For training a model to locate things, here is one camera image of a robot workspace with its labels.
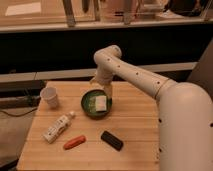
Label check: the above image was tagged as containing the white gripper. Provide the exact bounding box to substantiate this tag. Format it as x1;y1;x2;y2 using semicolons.
89;67;113;99

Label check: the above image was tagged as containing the white sponge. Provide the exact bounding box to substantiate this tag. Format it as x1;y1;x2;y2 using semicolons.
95;96;107;112

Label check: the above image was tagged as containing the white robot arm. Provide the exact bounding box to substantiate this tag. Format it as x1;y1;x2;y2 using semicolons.
93;45;213;171

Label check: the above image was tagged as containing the green ceramic bowl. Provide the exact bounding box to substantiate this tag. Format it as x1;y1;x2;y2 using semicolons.
81;89;112;119

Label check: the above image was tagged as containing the white paper cup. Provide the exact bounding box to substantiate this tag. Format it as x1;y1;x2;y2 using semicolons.
40;87;59;109

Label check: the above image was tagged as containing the black rectangular block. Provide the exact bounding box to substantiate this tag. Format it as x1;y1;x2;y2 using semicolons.
101;131;123;151

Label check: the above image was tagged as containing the orange carrot toy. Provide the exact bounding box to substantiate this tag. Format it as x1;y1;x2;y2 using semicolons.
63;135;86;150

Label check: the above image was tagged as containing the white plastic bottle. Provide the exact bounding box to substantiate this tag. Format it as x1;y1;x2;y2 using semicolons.
43;111;75;143

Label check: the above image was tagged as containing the black cable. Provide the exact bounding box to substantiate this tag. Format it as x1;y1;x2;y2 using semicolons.
0;107;38;118

